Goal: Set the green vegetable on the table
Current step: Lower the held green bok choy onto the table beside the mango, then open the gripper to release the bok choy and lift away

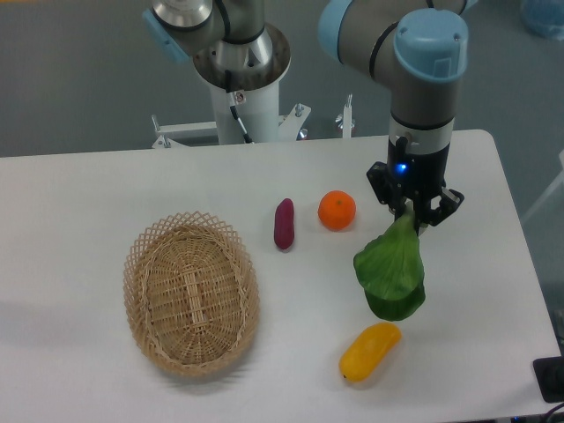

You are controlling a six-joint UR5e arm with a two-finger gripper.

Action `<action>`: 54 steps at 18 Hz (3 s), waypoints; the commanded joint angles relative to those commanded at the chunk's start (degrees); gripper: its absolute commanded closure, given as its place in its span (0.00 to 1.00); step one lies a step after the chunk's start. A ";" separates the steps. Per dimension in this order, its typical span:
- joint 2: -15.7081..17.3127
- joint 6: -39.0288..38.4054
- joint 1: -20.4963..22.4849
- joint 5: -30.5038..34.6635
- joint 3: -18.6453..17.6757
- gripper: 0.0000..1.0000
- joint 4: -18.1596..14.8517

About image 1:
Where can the green leafy vegetable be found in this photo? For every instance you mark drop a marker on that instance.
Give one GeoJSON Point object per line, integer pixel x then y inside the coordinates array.
{"type": "Point", "coordinates": [391, 272]}

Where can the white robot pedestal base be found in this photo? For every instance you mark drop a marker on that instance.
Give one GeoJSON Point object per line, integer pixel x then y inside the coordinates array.
{"type": "Point", "coordinates": [243, 81]}

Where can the woven wicker basket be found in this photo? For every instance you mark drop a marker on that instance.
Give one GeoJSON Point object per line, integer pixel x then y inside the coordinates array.
{"type": "Point", "coordinates": [190, 294]}

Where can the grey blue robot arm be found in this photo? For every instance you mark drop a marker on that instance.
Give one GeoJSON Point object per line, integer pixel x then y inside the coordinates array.
{"type": "Point", "coordinates": [416, 49]}

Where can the blue bag in corner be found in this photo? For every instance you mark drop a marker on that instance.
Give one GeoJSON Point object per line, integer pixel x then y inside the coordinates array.
{"type": "Point", "coordinates": [543, 17]}

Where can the yellow mango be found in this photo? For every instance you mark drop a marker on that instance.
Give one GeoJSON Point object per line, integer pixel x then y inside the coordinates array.
{"type": "Point", "coordinates": [368, 350]}

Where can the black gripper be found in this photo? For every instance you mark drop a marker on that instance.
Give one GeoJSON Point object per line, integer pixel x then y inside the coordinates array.
{"type": "Point", "coordinates": [414, 169]}

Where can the purple sweet potato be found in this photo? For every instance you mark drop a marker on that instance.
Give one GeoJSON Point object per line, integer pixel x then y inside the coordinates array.
{"type": "Point", "coordinates": [283, 235]}

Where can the black device at edge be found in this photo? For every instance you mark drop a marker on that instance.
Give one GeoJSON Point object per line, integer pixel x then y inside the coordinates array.
{"type": "Point", "coordinates": [549, 375]}

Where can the orange fruit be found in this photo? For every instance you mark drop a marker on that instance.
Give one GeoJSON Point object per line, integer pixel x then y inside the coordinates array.
{"type": "Point", "coordinates": [336, 210]}

